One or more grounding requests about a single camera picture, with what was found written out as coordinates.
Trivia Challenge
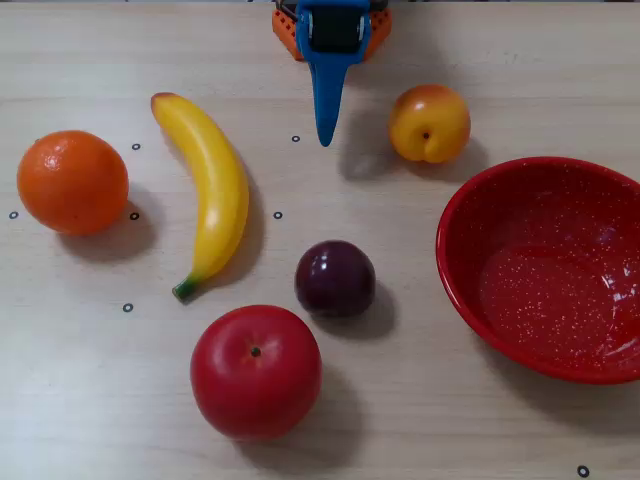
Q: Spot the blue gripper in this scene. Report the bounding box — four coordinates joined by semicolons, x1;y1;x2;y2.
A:
294;0;374;148

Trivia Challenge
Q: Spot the dark purple plum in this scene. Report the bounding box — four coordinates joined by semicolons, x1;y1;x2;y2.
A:
294;239;377;319

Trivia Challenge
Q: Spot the yellow orange peach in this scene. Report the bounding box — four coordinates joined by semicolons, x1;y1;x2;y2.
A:
388;83;472;165

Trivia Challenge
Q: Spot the yellow banana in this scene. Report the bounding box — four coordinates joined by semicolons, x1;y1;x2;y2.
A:
150;91;251;304

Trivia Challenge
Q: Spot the red apple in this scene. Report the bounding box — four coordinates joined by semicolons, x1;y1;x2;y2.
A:
189;304;324;442

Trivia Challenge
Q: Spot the red speckled bowl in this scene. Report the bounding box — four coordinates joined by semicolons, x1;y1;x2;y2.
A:
435;156;640;386

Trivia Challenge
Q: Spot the orange fruit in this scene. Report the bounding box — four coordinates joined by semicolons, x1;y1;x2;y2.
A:
16;129;130;237

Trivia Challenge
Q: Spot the orange robot base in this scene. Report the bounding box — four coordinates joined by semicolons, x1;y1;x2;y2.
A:
271;7;394;63

